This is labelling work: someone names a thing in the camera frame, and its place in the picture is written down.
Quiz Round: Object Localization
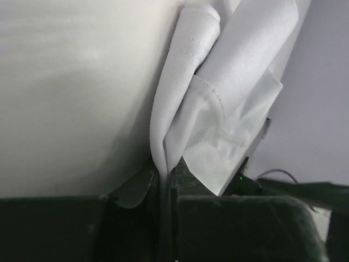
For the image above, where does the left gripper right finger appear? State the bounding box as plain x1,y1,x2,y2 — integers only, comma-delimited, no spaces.
171,160,327,261

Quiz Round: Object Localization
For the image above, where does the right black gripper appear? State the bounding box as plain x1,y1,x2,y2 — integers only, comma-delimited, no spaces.
222,157,263,196

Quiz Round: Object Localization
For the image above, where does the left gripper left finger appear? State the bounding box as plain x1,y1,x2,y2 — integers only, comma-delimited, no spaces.
1,163,158,261

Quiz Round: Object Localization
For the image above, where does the white light blue cloth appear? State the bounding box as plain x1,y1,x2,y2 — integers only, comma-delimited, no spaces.
150,1,310,195

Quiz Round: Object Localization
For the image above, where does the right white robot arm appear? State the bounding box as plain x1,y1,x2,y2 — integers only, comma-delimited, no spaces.
222,158,348,261

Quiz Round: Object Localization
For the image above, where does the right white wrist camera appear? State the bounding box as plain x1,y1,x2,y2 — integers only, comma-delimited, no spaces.
238,118,272,172

